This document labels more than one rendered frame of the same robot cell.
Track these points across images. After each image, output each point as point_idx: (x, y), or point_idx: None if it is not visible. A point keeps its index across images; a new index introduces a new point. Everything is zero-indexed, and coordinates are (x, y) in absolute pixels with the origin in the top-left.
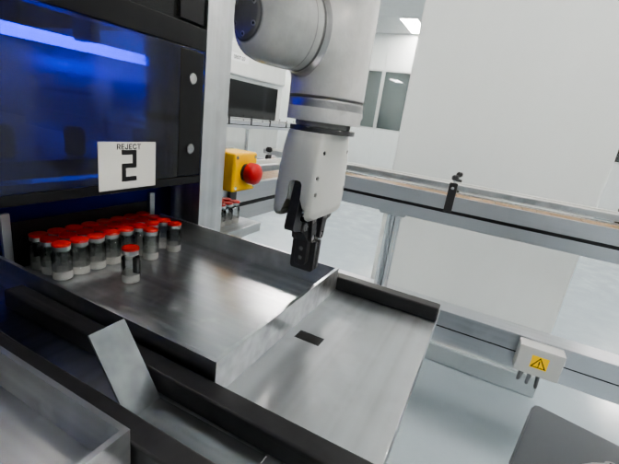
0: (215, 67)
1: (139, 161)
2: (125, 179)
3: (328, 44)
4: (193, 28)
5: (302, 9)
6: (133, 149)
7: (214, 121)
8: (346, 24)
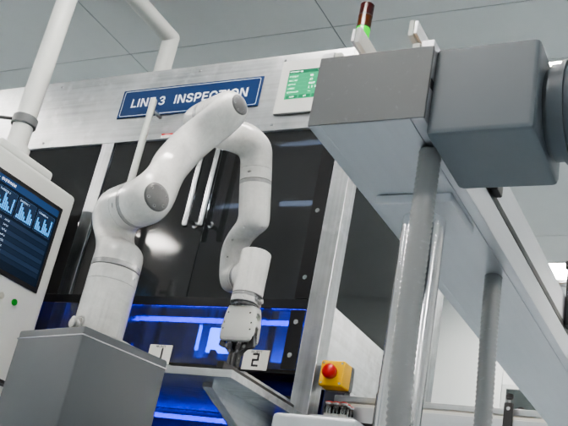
0: (312, 314)
1: (259, 358)
2: (252, 365)
3: (231, 276)
4: (299, 300)
5: (223, 271)
6: (258, 352)
7: (308, 341)
8: (236, 268)
